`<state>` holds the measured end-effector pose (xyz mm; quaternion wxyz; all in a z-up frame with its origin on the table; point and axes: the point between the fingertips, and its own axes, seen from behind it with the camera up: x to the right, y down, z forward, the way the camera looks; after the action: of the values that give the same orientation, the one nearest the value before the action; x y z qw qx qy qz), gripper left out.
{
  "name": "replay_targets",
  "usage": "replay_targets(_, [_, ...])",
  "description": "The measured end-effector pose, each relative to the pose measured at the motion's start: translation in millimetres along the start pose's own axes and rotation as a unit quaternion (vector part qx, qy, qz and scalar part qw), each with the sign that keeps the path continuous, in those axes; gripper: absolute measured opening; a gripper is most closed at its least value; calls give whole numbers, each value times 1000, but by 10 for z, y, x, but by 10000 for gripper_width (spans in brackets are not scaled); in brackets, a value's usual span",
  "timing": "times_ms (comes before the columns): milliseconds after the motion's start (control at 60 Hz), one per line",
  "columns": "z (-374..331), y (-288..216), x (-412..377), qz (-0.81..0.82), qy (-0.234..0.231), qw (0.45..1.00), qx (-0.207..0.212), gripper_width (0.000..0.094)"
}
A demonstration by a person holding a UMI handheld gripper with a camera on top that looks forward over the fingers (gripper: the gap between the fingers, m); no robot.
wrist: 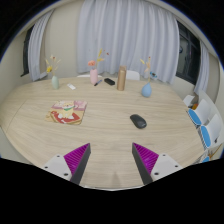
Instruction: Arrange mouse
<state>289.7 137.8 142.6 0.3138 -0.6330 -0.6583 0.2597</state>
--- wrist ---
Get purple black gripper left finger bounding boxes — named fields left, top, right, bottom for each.
left=42, top=143, right=91, bottom=185

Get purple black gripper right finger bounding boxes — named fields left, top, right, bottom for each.
left=132, top=143, right=182, bottom=185

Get black computer mouse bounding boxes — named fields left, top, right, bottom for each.
left=130, top=114, right=147, bottom=129

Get cartoon dog mouse pad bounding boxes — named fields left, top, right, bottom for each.
left=45, top=100, right=87, bottom=124

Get white blue chair near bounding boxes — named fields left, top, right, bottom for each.
left=199, top=114, right=222, bottom=149

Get white blue chair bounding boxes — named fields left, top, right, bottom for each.
left=199, top=114, right=222, bottom=149
left=187, top=99, right=211, bottom=126

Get white blue chair far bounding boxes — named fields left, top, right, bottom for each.
left=187, top=99, right=211, bottom=126

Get blue vase with dried flowers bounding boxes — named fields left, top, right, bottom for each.
left=141, top=57, right=152, bottom=97

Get small white eraser block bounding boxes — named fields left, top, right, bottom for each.
left=67, top=83, right=76, bottom=90

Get green vase with yellow flowers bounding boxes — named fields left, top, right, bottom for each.
left=45, top=55, right=60, bottom=89

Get black rectangular case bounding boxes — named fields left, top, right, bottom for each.
left=104, top=78, right=115, bottom=86

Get tall brown cylinder bottle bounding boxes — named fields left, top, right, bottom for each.
left=117, top=66, right=126, bottom=91

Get white chair behind table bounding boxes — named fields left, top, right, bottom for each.
left=126, top=70, right=140, bottom=80

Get white right curtain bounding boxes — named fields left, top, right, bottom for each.
left=194, top=42, right=209, bottom=94

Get white curtain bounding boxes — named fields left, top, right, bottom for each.
left=194, top=42, right=209, bottom=94
left=28, top=10, right=53, bottom=81
left=77, top=0, right=179, bottom=83

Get pink vase with flowers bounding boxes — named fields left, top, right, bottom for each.
left=88, top=49, right=107, bottom=85

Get dark right window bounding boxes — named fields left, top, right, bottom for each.
left=176, top=23, right=201, bottom=85

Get dark window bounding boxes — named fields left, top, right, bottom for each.
left=20, top=26, right=34, bottom=77
left=176, top=23, right=201, bottom=85

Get white left curtain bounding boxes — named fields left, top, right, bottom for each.
left=28, top=10, right=53, bottom=81

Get white centre curtain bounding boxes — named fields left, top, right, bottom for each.
left=77, top=0, right=179, bottom=83

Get dark left window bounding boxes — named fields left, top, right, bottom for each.
left=20, top=26, right=34, bottom=77

